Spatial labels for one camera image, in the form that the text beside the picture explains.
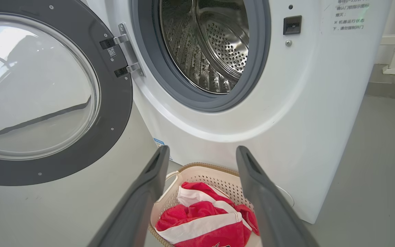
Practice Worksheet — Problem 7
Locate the metal door hinge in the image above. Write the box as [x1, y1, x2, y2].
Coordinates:
[100, 22, 146, 78]

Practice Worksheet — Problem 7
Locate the red and white garment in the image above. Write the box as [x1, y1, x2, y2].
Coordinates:
[155, 182, 260, 247]

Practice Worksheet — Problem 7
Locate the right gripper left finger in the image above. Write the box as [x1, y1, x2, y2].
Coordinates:
[88, 145, 171, 247]

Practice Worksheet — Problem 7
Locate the chinese text notice sticker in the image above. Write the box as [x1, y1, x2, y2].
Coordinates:
[331, 0, 371, 33]

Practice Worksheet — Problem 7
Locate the black round glass washer door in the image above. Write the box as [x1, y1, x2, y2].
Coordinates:
[0, 0, 133, 186]

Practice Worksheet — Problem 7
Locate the white front-load washing machine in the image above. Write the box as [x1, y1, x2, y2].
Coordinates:
[81, 0, 393, 225]

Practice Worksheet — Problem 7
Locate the blue white energy label sticker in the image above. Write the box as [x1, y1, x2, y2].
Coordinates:
[153, 138, 172, 160]

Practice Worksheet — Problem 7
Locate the perforated steel washer drum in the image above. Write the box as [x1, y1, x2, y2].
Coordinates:
[159, 0, 249, 95]

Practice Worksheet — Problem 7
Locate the grey rubber door gasket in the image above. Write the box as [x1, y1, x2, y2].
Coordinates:
[131, 0, 272, 113]

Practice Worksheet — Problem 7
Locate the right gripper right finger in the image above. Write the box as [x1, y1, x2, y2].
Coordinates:
[236, 146, 320, 247]

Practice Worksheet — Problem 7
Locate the cream laundry basket brown rim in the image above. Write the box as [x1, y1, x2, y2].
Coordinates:
[148, 162, 263, 247]

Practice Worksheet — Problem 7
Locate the black door latch socket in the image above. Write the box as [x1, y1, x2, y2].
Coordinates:
[283, 15, 302, 35]

